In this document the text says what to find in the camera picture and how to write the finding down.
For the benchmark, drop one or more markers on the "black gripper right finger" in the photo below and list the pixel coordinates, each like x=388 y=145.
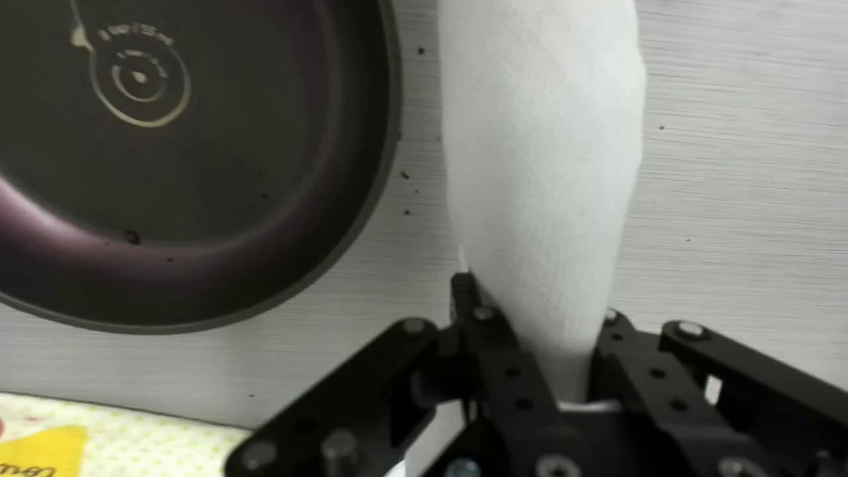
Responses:
x=707 y=415

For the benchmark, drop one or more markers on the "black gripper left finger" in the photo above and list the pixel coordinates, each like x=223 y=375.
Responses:
x=494 y=399

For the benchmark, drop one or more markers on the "plain white cloth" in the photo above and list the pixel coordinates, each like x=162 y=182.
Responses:
x=547 y=175

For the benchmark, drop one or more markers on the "dark non-stick frying pan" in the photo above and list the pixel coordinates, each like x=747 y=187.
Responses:
x=194 y=195

